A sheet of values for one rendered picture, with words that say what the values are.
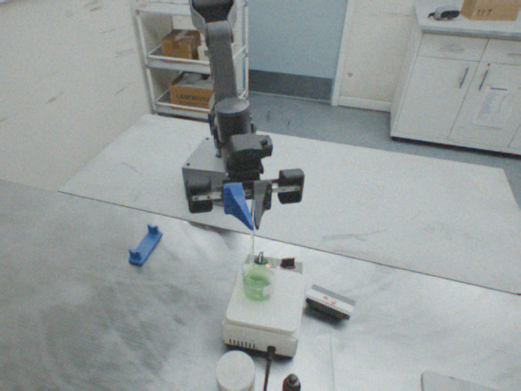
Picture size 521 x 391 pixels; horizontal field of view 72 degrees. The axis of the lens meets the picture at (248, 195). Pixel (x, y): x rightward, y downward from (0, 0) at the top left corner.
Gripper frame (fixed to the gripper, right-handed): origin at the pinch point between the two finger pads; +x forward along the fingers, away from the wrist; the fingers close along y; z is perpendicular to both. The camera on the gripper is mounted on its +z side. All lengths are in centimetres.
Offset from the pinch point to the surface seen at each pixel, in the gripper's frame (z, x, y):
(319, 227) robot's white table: -25.9, -19.7, 20.4
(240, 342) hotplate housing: -23.3, 7.7, -2.9
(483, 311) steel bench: -26, 8, 45
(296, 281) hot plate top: -17.1, 1.1, 8.3
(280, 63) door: -83, -287, 76
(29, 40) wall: -17, -154, -82
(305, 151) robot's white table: -26, -53, 27
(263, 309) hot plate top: -17.1, 5.9, 1.3
